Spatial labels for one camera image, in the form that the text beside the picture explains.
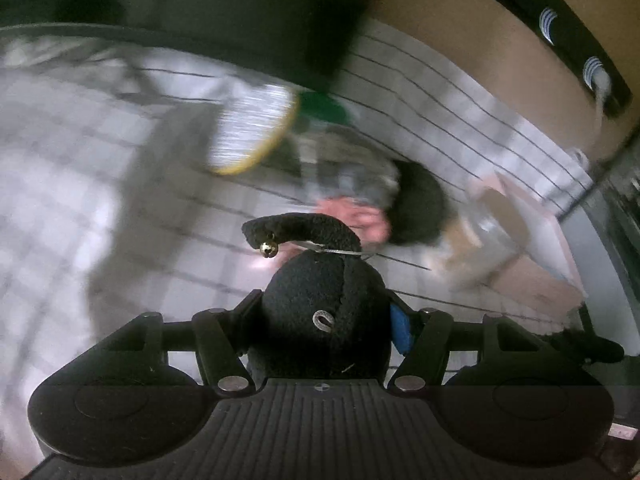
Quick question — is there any black band with white logos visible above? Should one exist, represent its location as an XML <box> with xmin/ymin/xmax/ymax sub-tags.
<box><xmin>496</xmin><ymin>0</ymin><xmax>632</xmax><ymax>117</ymax></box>

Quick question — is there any black sofa edge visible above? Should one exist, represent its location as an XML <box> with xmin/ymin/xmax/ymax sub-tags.
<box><xmin>1</xmin><ymin>0</ymin><xmax>371</xmax><ymax>91</ymax></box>

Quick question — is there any black plush toy with bell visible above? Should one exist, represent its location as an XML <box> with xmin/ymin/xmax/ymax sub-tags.
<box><xmin>242</xmin><ymin>212</ymin><xmax>392</xmax><ymax>382</ymax></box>

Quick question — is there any brown cardboard box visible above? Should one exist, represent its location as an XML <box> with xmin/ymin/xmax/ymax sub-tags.
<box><xmin>438</xmin><ymin>172</ymin><xmax>585</xmax><ymax>318</ymax></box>

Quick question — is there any green soft object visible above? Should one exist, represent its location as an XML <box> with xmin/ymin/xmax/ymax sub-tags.
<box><xmin>299</xmin><ymin>91</ymin><xmax>352</xmax><ymax>126</ymax></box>

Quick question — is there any pink and black plush toy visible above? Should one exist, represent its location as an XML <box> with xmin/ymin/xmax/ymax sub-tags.
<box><xmin>314</xmin><ymin>160</ymin><xmax>451</xmax><ymax>248</ymax></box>

